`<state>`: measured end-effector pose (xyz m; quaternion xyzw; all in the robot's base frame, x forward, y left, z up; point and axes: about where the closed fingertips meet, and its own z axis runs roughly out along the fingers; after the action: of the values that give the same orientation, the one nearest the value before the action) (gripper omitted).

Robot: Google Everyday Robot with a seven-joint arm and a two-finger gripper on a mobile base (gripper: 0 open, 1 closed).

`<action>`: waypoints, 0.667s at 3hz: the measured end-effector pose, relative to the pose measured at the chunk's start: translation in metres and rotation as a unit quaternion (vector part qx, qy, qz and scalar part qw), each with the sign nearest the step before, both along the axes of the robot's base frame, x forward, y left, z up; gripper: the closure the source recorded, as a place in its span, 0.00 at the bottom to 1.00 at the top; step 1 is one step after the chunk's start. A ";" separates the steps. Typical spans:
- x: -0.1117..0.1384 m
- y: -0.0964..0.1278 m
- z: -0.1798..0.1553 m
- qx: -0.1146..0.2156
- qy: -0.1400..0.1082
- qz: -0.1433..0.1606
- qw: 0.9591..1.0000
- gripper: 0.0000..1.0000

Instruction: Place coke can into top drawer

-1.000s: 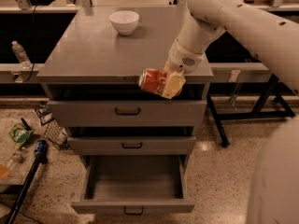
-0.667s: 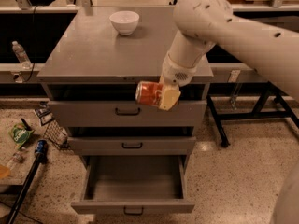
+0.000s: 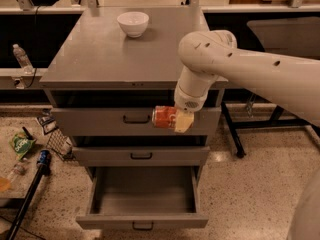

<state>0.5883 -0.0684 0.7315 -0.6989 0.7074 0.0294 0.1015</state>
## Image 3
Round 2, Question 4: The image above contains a grey middle drawer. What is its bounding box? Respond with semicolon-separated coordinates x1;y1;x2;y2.
73;146;209;167

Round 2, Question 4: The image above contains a white ceramic bowl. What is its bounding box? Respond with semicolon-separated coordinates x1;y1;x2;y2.
117;11;149;38

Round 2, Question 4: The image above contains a grey metal drawer cabinet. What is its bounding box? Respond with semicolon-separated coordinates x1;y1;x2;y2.
39;6;230;172

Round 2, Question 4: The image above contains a clear plastic water bottle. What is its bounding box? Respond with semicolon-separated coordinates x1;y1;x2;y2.
13;44;34;75

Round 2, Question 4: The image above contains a black stand with grey tray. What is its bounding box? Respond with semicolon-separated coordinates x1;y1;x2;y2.
221;16;320;158

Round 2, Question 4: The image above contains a clear bottle on floor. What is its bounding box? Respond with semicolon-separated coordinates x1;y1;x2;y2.
7;161;27;183

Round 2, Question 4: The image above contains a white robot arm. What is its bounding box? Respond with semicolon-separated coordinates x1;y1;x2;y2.
174;30;320;240

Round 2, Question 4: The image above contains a grey open bottom drawer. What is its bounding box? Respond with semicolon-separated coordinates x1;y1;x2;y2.
76;166;208;231

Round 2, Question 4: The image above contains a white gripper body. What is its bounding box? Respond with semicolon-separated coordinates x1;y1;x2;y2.
174;85;208;112

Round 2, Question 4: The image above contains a grey top drawer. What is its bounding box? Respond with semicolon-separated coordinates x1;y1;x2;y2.
51;107;222;137

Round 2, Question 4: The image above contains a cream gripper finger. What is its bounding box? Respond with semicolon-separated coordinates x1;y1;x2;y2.
174;109;194;133

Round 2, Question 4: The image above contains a blue-tipped black pole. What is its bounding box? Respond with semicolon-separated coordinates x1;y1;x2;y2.
5;150;51;240

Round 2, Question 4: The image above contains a dark snack packet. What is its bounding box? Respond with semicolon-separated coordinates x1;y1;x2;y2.
36;109;58;135

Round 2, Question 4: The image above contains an orange soda can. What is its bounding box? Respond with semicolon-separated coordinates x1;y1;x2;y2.
152;106;177;129

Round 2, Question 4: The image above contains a green chip bag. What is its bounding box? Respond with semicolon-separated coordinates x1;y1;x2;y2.
9;132;36;160

